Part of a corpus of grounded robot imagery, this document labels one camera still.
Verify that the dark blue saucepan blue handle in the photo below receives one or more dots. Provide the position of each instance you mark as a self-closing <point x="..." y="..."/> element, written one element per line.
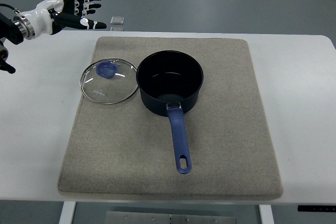
<point x="169" y="83"/>

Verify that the glass pot lid blue knob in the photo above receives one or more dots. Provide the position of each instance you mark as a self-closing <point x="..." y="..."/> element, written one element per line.
<point x="109" y="81"/>

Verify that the white table leg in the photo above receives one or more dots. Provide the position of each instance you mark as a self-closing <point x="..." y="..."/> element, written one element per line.
<point x="266" y="214"/>
<point x="67" y="213"/>

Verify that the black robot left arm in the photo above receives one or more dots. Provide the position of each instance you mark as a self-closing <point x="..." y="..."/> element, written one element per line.
<point x="13" y="31"/>

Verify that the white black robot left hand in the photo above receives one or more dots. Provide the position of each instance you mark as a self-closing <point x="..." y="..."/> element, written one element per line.
<point x="52" y="16"/>

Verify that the beige fabric mat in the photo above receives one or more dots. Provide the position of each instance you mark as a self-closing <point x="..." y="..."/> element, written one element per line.
<point x="220" y="150"/>

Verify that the black table control panel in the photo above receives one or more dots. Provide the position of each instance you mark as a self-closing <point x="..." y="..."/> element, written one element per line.
<point x="316" y="208"/>

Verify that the grey metal base plate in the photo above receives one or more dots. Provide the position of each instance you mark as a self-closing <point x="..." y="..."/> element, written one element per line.
<point x="142" y="217"/>

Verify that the lower metal floor plate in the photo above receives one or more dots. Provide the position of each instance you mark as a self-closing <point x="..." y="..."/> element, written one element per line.
<point x="119" y="28"/>

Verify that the white left table leg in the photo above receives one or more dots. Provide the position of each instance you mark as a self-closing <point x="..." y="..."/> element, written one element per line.
<point x="67" y="213"/>

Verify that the white right table leg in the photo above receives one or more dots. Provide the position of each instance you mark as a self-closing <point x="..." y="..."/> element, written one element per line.
<point x="266" y="214"/>

